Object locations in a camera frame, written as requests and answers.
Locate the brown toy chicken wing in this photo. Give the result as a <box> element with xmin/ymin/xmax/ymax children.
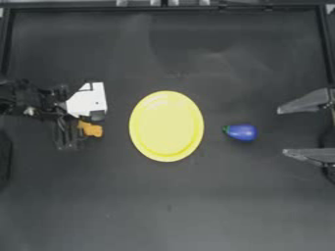
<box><xmin>77</xmin><ymin>120</ymin><xmax>105</xmax><ymax>138</ymax></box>

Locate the yellow plate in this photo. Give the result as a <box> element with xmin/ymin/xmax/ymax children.
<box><xmin>129</xmin><ymin>90</ymin><xmax>206</xmax><ymax>163</ymax></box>

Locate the blue toy eggplant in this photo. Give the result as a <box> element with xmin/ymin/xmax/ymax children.
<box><xmin>222</xmin><ymin>123</ymin><xmax>259</xmax><ymax>142</ymax></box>

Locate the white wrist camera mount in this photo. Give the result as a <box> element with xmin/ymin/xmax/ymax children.
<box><xmin>65</xmin><ymin>81</ymin><xmax>109</xmax><ymax>119</ymax></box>

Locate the black metal frame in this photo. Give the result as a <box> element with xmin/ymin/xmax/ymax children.
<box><xmin>0</xmin><ymin>0</ymin><xmax>335</xmax><ymax>86</ymax></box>

